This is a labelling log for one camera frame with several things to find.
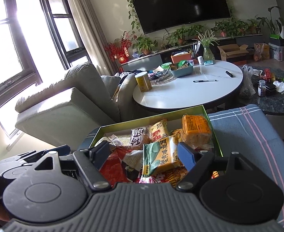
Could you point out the blue plastic tray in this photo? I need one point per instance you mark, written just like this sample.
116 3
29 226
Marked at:
182 71

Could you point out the green yellow snack packet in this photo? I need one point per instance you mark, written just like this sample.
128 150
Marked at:
160 156

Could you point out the grey sofa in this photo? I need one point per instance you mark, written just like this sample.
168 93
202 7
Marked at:
66 111

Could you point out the black television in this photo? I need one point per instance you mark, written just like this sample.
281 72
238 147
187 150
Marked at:
154 15

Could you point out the red berry decoration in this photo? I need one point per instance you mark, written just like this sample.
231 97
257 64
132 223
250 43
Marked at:
118 50

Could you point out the brown cardboard box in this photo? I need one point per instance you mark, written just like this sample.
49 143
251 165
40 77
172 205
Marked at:
232 51

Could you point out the white round table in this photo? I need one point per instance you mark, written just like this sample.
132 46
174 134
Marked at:
184 93

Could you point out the yellow tin can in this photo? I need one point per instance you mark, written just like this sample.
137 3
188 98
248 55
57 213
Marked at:
143 81

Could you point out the window with dark frame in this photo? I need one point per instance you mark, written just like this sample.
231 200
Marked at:
38 40

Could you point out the dark round marble table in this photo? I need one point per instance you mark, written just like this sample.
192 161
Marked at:
272 104

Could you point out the red yellow cookie snack bag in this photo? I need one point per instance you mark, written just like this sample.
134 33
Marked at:
173 176

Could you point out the green cardboard box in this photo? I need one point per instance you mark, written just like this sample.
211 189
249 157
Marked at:
173 122

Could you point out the yellow orange snack packet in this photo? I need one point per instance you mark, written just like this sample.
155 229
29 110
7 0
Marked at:
196 132

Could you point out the brown round cake packet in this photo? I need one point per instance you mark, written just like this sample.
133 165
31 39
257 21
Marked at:
139 137

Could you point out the blue plaid cloth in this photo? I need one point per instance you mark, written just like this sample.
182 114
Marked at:
245 130

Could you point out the spider plant glass vase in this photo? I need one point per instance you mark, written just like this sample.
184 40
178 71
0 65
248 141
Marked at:
207 39

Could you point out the red bag with cracker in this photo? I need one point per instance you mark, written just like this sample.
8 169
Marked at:
122 166

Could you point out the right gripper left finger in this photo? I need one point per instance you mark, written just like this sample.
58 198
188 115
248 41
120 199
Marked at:
89 162

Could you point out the black pen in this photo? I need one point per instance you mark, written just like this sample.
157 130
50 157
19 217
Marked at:
202 81

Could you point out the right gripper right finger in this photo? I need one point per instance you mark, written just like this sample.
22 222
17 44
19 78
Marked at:
198 165

